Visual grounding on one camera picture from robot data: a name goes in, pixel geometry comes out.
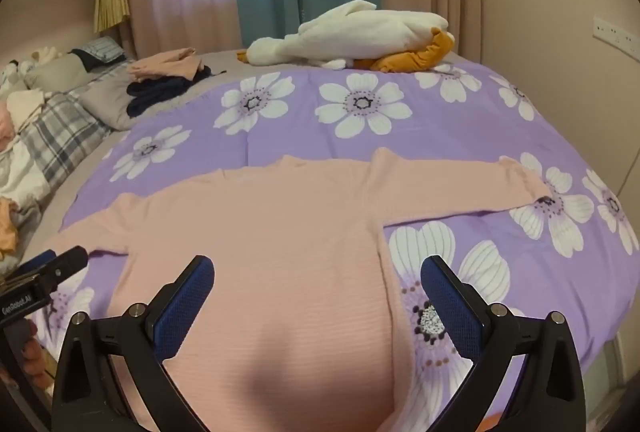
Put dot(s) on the white duvet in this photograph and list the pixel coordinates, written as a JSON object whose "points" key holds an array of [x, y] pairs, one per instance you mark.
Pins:
{"points": [[20, 177]]}

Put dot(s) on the purple floral blanket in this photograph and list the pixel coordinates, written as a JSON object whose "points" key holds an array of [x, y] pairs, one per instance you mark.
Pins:
{"points": [[300, 137]]}

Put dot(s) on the yellow pleated fabric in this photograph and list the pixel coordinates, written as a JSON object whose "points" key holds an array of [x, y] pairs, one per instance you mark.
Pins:
{"points": [[111, 2]]}

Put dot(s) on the cream cloth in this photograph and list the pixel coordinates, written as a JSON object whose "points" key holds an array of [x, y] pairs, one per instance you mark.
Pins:
{"points": [[25, 109]]}

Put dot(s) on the striped grey cloth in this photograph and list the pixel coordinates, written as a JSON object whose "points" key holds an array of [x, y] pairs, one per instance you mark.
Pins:
{"points": [[105, 48]]}

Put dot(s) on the person's left hand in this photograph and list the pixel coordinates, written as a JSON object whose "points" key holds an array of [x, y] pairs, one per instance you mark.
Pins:
{"points": [[35, 354]]}

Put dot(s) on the plaid pillow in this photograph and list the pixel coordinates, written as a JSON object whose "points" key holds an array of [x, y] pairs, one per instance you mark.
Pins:
{"points": [[60, 132]]}

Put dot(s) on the white wall socket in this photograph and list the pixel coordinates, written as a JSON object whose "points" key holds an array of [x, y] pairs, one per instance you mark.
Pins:
{"points": [[617, 34]]}

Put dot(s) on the folded dark navy clothes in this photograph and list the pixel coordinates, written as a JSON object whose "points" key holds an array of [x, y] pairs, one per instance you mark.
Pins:
{"points": [[160, 94]]}

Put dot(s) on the white goose plush toy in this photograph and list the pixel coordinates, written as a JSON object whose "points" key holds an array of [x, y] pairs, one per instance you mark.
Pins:
{"points": [[360, 32]]}

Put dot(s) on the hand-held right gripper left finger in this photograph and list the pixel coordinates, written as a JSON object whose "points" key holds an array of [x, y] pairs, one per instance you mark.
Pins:
{"points": [[186, 307]]}

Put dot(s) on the beige pillow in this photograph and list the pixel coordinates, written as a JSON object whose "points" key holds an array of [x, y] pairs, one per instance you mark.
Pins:
{"points": [[52, 72]]}

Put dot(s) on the pink ribbed sweater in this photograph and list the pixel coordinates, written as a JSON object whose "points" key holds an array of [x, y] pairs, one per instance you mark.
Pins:
{"points": [[280, 252]]}

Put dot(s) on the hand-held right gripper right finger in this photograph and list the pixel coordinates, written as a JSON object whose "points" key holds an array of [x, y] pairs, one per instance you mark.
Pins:
{"points": [[450, 307]]}

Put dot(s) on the orange cloth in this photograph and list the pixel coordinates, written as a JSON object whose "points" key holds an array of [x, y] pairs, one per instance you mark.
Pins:
{"points": [[7, 232]]}

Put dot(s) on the folded pink clothes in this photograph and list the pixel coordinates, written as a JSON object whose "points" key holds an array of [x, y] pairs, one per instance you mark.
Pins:
{"points": [[167, 62]]}

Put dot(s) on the grey pillow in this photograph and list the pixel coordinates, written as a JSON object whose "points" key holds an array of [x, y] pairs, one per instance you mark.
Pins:
{"points": [[107, 99]]}

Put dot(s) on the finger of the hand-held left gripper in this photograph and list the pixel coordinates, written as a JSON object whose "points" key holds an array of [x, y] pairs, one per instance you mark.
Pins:
{"points": [[70, 261], [35, 264]]}

